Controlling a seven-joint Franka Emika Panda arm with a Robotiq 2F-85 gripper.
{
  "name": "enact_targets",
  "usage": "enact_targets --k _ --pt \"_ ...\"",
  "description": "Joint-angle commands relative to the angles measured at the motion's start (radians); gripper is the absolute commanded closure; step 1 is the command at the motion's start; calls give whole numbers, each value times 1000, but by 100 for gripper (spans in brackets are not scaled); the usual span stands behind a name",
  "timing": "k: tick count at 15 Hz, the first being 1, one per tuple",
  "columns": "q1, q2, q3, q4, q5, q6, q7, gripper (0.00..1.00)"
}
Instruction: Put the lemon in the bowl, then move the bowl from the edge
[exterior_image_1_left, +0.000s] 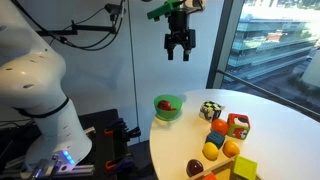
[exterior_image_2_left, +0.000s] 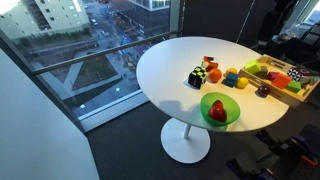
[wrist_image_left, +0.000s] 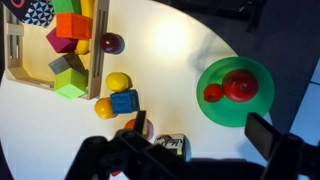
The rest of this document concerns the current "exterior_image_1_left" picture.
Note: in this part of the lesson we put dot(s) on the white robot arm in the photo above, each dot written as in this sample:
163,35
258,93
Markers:
30,82

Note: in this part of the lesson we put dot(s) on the orange toy block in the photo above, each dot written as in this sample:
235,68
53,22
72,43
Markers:
210,177

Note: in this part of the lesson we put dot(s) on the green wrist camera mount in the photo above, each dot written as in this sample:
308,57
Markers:
164,10

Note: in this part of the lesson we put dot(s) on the green plastic bowl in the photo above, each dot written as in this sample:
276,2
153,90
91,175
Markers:
176,103

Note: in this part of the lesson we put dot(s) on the yellow toy lemon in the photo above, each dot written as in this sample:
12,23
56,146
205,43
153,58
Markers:
210,151

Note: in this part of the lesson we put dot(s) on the red toy fruit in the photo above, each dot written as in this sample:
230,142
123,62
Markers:
165,105

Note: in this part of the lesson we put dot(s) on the black white patterned cube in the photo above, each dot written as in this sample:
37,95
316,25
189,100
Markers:
210,110

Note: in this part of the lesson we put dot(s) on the black camera on boom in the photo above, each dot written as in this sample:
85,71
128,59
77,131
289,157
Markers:
112,9

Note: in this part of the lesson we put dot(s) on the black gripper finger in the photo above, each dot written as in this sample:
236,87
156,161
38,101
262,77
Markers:
186,53
170,53

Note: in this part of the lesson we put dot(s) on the black clamp stand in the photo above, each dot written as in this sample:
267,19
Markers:
113,160

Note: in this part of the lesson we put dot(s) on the red green picture cube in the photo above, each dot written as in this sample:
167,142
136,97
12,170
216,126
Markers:
239,126

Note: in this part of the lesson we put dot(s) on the dark purple toy plum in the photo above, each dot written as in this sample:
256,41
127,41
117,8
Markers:
194,167

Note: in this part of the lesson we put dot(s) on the blue toy cube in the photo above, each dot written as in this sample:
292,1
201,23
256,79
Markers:
216,138

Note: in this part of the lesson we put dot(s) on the yellow orange toy fruit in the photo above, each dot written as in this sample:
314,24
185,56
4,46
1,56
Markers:
231,148

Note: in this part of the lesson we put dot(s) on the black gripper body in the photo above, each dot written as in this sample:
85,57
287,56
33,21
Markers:
180,33

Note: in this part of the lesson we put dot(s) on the lime green cube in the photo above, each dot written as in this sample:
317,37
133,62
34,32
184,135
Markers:
244,169

